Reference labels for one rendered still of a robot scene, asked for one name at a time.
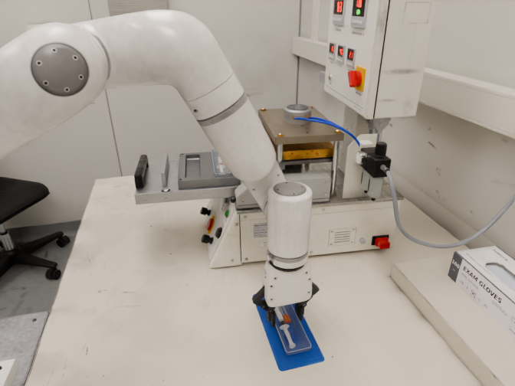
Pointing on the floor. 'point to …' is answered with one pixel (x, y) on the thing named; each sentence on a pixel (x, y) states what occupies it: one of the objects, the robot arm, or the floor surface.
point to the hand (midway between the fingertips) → (285, 313)
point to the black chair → (21, 200)
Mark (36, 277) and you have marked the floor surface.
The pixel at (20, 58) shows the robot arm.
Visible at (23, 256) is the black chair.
